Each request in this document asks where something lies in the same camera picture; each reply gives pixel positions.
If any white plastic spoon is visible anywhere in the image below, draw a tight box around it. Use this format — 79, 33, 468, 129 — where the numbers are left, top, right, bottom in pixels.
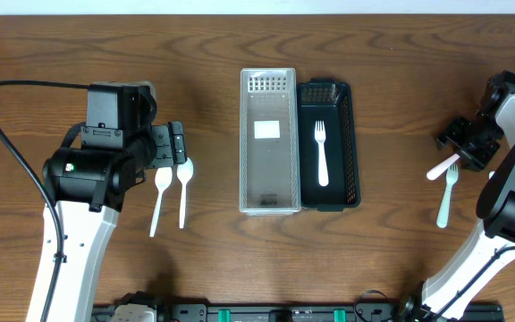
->
426, 154, 460, 181
177, 158, 194, 229
149, 167, 173, 238

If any pale green plastic fork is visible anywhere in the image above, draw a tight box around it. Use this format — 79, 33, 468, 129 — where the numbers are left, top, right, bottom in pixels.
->
436, 164, 459, 228

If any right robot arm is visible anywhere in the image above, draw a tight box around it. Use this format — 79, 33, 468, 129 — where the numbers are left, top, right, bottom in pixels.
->
396, 71, 515, 321

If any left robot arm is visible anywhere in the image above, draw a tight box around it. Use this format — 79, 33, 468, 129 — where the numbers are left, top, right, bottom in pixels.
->
27, 81, 187, 321

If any clear plastic mesh basket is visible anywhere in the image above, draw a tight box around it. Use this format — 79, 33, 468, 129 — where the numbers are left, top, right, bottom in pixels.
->
239, 68, 301, 216

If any black plastic mesh basket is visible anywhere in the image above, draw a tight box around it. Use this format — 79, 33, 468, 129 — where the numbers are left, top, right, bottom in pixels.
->
297, 79, 361, 212

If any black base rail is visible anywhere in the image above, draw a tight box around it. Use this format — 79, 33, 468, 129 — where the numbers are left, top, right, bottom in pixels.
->
91, 290, 507, 322

